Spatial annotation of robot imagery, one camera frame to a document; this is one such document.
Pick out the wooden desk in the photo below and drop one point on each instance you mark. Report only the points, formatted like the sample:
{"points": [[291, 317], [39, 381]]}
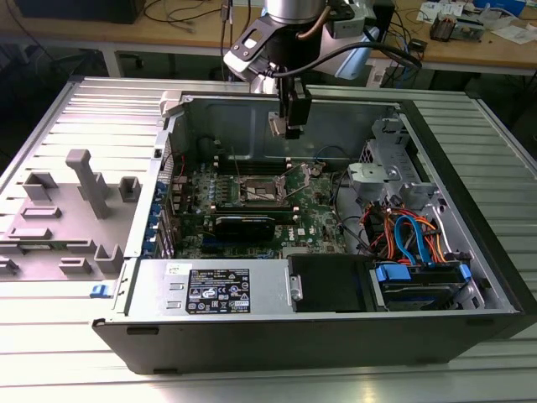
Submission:
{"points": [[84, 31]]}

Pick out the CPU socket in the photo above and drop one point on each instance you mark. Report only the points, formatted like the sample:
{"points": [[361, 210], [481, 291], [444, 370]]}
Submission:
{"points": [[258, 184]]}

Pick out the silver CPU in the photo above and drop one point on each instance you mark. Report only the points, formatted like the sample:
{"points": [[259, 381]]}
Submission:
{"points": [[277, 124]]}

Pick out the grey plastic case latch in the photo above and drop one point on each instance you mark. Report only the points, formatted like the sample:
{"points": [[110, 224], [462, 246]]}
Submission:
{"points": [[170, 105]]}

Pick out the small black box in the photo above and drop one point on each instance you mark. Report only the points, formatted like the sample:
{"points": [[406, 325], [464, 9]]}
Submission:
{"points": [[418, 45]]}

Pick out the black graphics card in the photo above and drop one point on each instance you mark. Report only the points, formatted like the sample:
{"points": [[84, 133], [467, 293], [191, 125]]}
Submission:
{"points": [[243, 230]]}

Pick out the blue card retention clip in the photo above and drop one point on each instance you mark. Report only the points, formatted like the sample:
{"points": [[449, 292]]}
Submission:
{"points": [[152, 227], [147, 247], [155, 208], [160, 191]]}

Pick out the silver power supply unit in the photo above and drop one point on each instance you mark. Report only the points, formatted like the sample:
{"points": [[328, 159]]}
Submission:
{"points": [[151, 285]]}

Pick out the white printed card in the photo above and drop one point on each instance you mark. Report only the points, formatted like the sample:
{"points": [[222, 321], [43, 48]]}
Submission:
{"points": [[436, 10]]}

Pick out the hard disk in blue carrier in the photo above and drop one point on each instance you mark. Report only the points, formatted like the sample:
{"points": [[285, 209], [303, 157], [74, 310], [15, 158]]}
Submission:
{"points": [[419, 289]]}

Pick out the white papers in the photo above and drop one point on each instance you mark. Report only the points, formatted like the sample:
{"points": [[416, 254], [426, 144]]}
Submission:
{"points": [[516, 33]]}

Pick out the copper coil part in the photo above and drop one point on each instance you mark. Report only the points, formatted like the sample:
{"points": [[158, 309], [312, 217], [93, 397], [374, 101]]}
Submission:
{"points": [[442, 27]]}

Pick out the silver coin cell battery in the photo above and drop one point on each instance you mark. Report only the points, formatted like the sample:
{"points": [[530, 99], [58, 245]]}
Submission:
{"points": [[315, 170]]}

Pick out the green motherboard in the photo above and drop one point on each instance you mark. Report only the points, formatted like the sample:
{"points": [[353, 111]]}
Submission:
{"points": [[310, 201]]}

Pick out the green RAM stick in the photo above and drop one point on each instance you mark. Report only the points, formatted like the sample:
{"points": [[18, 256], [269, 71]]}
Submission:
{"points": [[251, 208]]}

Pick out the black RAM slot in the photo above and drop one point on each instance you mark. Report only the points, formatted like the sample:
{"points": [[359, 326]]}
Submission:
{"points": [[251, 162], [251, 166], [251, 171], [251, 158]]}

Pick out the silver bracket with round hole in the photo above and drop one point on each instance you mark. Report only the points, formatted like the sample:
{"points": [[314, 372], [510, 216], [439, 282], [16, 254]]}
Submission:
{"points": [[365, 179]]}

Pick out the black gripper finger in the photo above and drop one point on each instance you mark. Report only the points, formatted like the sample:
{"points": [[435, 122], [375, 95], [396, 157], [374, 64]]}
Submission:
{"points": [[300, 109], [284, 96]]}

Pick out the black monitor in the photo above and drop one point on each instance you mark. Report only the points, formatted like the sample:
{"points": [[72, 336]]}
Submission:
{"points": [[84, 10]]}

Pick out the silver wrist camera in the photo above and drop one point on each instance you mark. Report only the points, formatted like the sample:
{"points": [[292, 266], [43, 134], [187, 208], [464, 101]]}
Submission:
{"points": [[348, 26]]}

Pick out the silver port block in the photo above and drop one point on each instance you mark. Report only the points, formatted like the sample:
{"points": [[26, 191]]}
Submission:
{"points": [[179, 196], [181, 181]]}

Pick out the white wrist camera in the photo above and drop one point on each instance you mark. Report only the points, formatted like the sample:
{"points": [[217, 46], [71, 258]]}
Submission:
{"points": [[239, 63]]}

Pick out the black plastic bay cover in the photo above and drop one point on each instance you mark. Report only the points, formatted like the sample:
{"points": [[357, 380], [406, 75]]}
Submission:
{"points": [[327, 285]]}

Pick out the perforated metal drive cage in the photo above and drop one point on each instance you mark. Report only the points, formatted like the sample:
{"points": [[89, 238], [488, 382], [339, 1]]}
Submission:
{"points": [[419, 193]]}

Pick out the bare circuit board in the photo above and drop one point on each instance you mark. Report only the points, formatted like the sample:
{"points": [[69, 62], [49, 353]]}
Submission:
{"points": [[470, 29]]}

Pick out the blue plastic case latch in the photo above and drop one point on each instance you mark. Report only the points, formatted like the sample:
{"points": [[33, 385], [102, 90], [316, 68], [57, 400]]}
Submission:
{"points": [[100, 290]]}

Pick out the grey plastic parts rack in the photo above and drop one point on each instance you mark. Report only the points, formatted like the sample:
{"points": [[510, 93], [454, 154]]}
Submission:
{"points": [[63, 235]]}

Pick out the black and silver PC case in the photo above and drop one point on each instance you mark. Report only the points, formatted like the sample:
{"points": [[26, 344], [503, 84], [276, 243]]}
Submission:
{"points": [[293, 344]]}

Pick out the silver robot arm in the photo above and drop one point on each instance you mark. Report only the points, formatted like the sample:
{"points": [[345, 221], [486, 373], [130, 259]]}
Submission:
{"points": [[293, 8]]}

